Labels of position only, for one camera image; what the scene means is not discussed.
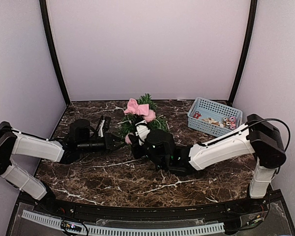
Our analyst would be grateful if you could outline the black front rail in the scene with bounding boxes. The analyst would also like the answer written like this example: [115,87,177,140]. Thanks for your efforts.
[30,198,271,222]

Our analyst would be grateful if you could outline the perforated cable duct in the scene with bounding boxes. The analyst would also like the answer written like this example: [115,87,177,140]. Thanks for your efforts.
[21,210,226,236]

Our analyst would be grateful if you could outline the pink silver bell ornaments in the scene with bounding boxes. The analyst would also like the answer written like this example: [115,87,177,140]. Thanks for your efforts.
[223,117,236,130]

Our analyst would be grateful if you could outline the white ball fairy light string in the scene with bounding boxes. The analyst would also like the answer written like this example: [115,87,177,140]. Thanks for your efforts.
[120,114,168,138]

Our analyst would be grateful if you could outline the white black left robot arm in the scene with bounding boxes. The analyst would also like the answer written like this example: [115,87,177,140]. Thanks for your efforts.
[0,117,126,214]

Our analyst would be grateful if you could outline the small green christmas tree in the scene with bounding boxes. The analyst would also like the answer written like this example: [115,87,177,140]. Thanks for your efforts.
[119,93,169,138]

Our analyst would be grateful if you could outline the blue plastic basket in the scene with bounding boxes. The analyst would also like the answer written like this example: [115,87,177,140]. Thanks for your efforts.
[187,97,243,137]

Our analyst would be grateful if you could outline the red ornament tag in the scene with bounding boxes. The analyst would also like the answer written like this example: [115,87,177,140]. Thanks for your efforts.
[193,111,202,119]

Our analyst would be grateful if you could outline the black frame post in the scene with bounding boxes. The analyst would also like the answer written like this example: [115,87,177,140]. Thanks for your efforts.
[39,0,71,106]
[228,0,258,106]

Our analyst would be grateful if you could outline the right black frame post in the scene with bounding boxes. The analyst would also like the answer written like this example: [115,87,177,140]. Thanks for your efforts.
[228,0,258,106]

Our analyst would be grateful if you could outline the pink pompom ornament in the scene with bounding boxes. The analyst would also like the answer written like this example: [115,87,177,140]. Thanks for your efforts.
[144,110,156,123]
[125,135,132,145]

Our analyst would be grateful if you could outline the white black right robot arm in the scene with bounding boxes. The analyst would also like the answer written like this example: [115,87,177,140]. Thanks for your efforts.
[125,114,289,213]

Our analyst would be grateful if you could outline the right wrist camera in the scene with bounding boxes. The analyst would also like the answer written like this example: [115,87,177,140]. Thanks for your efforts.
[135,120,150,146]

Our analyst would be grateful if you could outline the left black frame post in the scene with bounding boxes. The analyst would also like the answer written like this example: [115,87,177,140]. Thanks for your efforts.
[39,0,71,106]

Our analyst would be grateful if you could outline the pink fabric bow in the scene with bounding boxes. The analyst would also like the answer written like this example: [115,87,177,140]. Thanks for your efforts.
[124,98,149,116]

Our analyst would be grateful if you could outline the beige wooden ornaments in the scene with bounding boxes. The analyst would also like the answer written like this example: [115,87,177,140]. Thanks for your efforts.
[201,118,224,127]

